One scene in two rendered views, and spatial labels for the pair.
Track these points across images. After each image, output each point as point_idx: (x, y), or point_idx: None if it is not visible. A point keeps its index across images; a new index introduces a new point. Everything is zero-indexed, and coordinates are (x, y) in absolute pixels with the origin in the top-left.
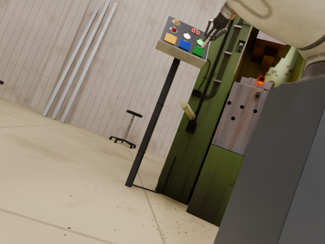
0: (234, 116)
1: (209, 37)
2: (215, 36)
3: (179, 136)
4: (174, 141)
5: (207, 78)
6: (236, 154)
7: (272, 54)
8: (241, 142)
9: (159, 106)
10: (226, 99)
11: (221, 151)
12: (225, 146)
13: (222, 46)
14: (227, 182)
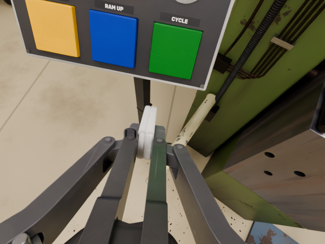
0: (273, 173)
1: (149, 141)
2: (178, 173)
3: (195, 111)
4: (189, 114)
5: (254, 25)
6: (257, 196)
7: None
8: (271, 195)
9: (141, 113)
10: (292, 85)
11: (235, 182)
12: (243, 183)
13: None
14: (237, 198)
